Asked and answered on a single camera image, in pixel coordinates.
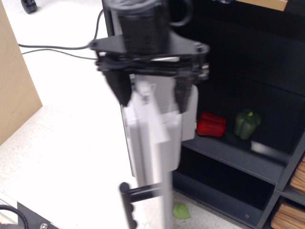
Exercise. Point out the black caster wheel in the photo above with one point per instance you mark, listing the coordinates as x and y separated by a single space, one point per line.
29 6

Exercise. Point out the wicker basket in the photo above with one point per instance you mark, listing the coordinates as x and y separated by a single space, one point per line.
297 181
288 215

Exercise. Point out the dark grey fridge cabinet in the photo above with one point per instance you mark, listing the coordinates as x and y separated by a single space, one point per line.
256 61

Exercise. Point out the light wooden panel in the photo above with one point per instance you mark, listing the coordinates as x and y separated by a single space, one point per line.
19 99

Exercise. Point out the grey toy fridge door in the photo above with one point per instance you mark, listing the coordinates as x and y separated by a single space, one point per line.
154 130

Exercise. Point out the wicker basket lower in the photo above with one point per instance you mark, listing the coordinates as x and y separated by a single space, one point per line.
288 215

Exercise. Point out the wooden board top right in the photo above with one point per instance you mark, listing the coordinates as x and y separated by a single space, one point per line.
271 4

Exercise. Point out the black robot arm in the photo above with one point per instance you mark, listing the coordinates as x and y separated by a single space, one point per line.
140 4

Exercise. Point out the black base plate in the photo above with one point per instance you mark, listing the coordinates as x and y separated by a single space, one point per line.
35 221

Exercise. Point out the red bell pepper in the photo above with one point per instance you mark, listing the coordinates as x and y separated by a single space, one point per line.
210 124

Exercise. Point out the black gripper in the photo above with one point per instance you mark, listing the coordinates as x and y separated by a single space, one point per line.
147 45

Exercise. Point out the black fridge door handle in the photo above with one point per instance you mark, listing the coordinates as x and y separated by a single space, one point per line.
152 198

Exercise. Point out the wicker basket upper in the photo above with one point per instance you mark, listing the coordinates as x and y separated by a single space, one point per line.
297 181

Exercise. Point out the grey side shelf unit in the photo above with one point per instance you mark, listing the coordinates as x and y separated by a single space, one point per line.
283 189

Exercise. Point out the small green toy pear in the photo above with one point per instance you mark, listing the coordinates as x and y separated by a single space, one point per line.
180 211

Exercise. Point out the green bell pepper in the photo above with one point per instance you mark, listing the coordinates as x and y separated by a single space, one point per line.
246 122

